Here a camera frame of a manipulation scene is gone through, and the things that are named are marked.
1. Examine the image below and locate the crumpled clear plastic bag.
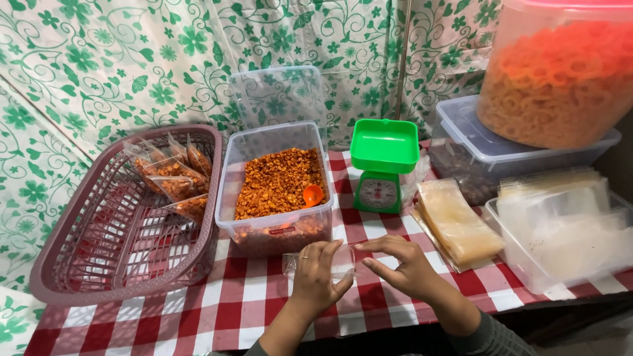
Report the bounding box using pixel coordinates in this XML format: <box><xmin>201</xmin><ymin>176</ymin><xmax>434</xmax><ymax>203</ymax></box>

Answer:
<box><xmin>401</xmin><ymin>148</ymin><xmax>432</xmax><ymax>207</ymax></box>

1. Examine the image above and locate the stack of empty clear pouches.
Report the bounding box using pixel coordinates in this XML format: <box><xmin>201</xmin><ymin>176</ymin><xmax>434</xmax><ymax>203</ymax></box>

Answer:
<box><xmin>409</xmin><ymin>178</ymin><xmax>506</xmax><ymax>274</ymax></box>

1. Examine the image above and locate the clear container of plastic bags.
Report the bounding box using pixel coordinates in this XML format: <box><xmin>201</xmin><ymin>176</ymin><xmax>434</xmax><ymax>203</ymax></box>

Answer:
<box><xmin>481</xmin><ymin>190</ymin><xmax>633</xmax><ymax>296</ymax></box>

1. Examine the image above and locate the clear plastic container lid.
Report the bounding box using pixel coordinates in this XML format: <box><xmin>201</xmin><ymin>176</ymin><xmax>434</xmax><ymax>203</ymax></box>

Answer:
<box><xmin>229</xmin><ymin>65</ymin><xmax>328</xmax><ymax>148</ymax></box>

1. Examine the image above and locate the green kitchen scale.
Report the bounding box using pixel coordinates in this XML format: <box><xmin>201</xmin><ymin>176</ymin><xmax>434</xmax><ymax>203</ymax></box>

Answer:
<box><xmin>349</xmin><ymin>119</ymin><xmax>420</xmax><ymax>215</ymax></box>

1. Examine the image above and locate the person's left hand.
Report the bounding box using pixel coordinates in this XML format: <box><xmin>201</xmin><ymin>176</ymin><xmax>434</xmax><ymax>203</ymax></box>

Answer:
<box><xmin>289</xmin><ymin>239</ymin><xmax>357</xmax><ymax>317</ymax></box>

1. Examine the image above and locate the large jar of orange rings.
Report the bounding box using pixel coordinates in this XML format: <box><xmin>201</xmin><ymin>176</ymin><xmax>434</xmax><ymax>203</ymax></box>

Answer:
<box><xmin>476</xmin><ymin>0</ymin><xmax>633</xmax><ymax>150</ymax></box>

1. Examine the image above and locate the mauve plastic basket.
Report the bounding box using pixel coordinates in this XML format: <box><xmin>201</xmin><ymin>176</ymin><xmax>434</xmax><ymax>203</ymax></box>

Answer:
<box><xmin>30</xmin><ymin>124</ymin><xmax>223</xmax><ymax>306</ymax></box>

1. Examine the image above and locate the heap of fried corn snack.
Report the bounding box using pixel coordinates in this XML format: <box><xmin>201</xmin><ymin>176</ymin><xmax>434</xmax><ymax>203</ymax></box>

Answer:
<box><xmin>234</xmin><ymin>147</ymin><xmax>328</xmax><ymax>221</ymax></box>

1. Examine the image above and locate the metal pole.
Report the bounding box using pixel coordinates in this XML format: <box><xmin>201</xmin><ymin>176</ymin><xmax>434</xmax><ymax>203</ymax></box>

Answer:
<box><xmin>394</xmin><ymin>0</ymin><xmax>413</xmax><ymax>121</ymax></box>

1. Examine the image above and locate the stack of clear plastic bags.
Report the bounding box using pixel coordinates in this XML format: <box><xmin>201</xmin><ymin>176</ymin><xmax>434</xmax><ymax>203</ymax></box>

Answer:
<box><xmin>496</xmin><ymin>167</ymin><xmax>633</xmax><ymax>285</ymax></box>

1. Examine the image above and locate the orange plastic scoop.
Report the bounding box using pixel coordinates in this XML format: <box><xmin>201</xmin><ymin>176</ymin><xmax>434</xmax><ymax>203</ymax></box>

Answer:
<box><xmin>303</xmin><ymin>184</ymin><xmax>324</xmax><ymax>208</ymax></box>

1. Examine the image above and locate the green floral curtain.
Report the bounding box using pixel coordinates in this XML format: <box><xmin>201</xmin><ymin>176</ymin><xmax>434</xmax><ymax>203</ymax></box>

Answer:
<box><xmin>0</xmin><ymin>0</ymin><xmax>502</xmax><ymax>356</ymax></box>

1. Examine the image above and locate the clear plastic snack container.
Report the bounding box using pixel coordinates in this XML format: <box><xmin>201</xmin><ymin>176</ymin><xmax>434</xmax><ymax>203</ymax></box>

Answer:
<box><xmin>216</xmin><ymin>121</ymin><xmax>335</xmax><ymax>258</ymax></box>

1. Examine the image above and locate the person's right hand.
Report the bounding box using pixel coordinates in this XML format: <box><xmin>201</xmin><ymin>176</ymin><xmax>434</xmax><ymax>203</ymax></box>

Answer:
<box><xmin>353</xmin><ymin>235</ymin><xmax>444</xmax><ymax>303</ymax></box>

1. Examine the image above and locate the clear plastic pouch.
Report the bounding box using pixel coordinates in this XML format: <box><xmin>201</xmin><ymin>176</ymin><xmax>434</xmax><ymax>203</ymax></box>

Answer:
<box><xmin>282</xmin><ymin>243</ymin><xmax>358</xmax><ymax>283</ymax></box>

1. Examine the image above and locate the lidded container of dark snacks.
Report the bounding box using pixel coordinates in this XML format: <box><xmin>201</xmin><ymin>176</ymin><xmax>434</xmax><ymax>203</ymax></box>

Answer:
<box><xmin>428</xmin><ymin>94</ymin><xmax>622</xmax><ymax>207</ymax></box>

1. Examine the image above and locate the filled snack packet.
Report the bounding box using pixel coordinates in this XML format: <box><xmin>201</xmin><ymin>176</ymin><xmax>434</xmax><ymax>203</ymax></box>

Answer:
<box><xmin>146</xmin><ymin>168</ymin><xmax>209</xmax><ymax>202</ymax></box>
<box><xmin>163</xmin><ymin>194</ymin><xmax>209</xmax><ymax>227</ymax></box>
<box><xmin>166</xmin><ymin>132</ymin><xmax>190</xmax><ymax>166</ymax></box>
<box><xmin>186</xmin><ymin>133</ymin><xmax>213</xmax><ymax>180</ymax></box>
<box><xmin>123</xmin><ymin>140</ymin><xmax>171</xmax><ymax>194</ymax></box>

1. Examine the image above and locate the red white checkered tablecloth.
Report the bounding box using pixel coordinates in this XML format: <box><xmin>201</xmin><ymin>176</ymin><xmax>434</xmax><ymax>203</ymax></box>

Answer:
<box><xmin>24</xmin><ymin>142</ymin><xmax>633</xmax><ymax>356</ymax></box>

